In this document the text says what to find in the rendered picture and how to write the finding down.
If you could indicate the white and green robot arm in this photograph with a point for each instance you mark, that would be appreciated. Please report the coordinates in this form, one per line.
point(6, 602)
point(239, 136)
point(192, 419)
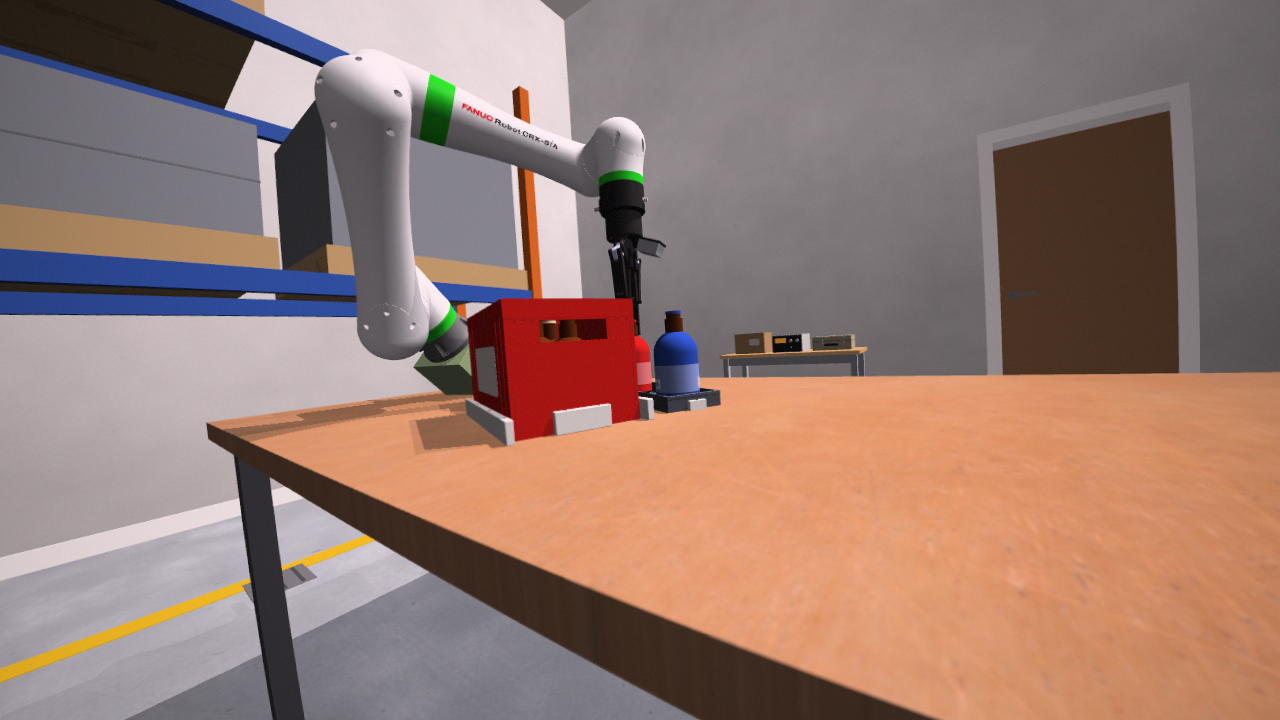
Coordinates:
point(367, 120)

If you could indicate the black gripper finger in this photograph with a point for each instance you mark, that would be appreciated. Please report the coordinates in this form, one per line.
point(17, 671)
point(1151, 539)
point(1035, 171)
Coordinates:
point(636, 288)
point(621, 273)

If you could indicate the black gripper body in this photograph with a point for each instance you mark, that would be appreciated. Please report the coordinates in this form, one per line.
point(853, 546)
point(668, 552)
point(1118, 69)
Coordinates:
point(621, 227)

